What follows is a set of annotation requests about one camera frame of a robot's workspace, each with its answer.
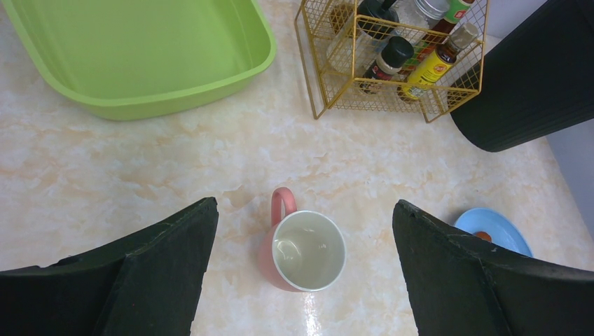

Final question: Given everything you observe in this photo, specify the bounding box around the upper sausage piece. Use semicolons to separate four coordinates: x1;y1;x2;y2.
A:
474;231;492;242

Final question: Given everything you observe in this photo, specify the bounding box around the gold wire rack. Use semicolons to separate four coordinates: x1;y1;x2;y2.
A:
295;0;490;123

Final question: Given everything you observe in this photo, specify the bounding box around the small dark spice jar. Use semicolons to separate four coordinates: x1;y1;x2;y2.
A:
355;36;415;95

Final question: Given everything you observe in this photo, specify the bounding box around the pink mug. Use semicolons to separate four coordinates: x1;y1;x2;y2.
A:
258;187;347;293

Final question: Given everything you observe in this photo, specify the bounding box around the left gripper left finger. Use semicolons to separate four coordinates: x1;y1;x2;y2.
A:
1;197;219;335

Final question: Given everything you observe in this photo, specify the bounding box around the black trash bin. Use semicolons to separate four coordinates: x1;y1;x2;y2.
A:
451;1;593;153

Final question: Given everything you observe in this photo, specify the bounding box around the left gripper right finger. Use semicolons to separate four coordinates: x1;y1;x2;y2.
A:
392;199;593;335

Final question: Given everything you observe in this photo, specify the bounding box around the small spice bottle yellow label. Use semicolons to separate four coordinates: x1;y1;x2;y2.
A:
398;22;479;103

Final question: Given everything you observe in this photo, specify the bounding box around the glass jar black lid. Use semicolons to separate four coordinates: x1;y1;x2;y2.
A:
326;1;399;74

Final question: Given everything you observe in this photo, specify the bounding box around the blue plate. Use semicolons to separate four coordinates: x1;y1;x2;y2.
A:
454;208;533;257

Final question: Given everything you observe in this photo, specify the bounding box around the green plastic basin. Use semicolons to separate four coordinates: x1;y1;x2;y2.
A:
3;1;277;121

